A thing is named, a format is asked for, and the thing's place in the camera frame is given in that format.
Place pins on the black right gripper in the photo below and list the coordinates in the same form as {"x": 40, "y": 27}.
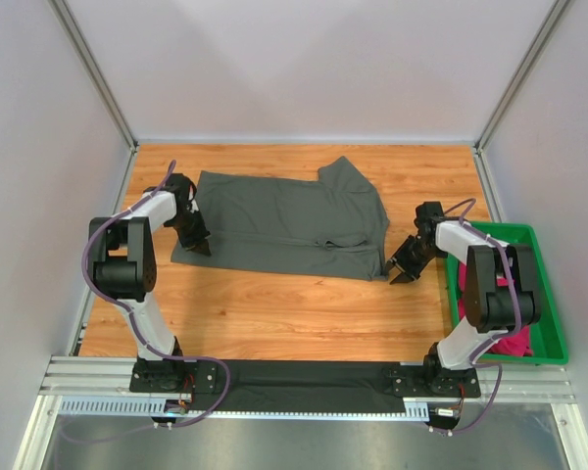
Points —
{"x": 399, "y": 260}

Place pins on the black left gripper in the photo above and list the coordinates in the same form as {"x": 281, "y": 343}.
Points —
{"x": 197, "y": 243}

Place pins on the grey t-shirt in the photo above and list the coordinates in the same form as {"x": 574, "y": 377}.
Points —
{"x": 334, "y": 226}

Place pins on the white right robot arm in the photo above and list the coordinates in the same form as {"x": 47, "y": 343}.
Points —
{"x": 502, "y": 285}

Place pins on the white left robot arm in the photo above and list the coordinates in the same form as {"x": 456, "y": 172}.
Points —
{"x": 119, "y": 262}

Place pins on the pink t-shirt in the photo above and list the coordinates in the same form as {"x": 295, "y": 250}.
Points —
{"x": 518, "y": 345}

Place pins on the green plastic tray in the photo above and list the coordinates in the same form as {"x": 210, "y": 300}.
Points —
{"x": 547, "y": 334}

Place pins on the aluminium frame rail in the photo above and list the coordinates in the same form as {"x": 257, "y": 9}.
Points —
{"x": 109, "y": 376}

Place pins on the right aluminium corner post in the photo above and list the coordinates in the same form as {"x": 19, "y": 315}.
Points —
{"x": 537, "y": 46}

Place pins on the aluminium corner post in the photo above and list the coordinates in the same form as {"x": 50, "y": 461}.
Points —
{"x": 75, "y": 35}
{"x": 537, "y": 46}

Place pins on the left aluminium corner post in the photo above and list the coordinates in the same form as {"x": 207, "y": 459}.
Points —
{"x": 75, "y": 35}

